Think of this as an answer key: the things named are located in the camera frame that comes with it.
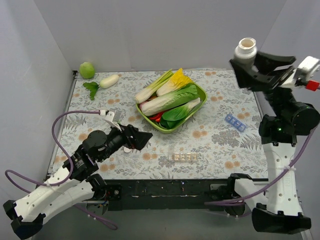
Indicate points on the green round cabbage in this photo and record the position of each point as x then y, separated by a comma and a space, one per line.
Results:
87, 70

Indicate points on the white pill bottle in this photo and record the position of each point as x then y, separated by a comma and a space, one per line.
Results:
246, 51

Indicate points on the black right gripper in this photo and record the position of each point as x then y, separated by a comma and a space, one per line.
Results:
271, 77

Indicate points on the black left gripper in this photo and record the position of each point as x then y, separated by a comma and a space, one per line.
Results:
130, 136

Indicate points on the lime green vegetable tray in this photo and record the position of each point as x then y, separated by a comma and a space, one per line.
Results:
167, 127

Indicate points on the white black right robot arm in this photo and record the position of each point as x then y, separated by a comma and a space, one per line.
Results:
276, 209

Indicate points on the white bottle cap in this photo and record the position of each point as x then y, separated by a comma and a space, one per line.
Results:
126, 150

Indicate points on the green bok choy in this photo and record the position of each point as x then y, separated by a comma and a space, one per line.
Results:
180, 112

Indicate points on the yellow napa cabbage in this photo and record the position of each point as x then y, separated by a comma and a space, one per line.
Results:
175, 82

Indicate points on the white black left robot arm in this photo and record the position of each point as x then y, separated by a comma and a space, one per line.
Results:
77, 180

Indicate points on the green leek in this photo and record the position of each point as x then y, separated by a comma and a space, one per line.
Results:
148, 91

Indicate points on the blue pill organizer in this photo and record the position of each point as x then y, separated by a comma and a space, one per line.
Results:
233, 121

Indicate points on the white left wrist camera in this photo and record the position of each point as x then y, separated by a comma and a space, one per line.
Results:
112, 118

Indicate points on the floral patterned table mat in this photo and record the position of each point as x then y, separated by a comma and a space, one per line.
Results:
217, 138

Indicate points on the clear weekly pill organizer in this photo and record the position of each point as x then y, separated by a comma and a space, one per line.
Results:
182, 157

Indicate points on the green napa cabbage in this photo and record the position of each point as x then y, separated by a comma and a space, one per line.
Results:
170, 100

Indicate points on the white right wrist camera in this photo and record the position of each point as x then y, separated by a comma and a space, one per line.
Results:
305, 72

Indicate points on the white radish with leaves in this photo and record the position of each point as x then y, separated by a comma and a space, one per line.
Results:
105, 83

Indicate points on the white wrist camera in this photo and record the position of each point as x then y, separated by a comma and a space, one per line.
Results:
305, 72
112, 118

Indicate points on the red chili pepper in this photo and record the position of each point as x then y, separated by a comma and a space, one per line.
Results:
157, 117

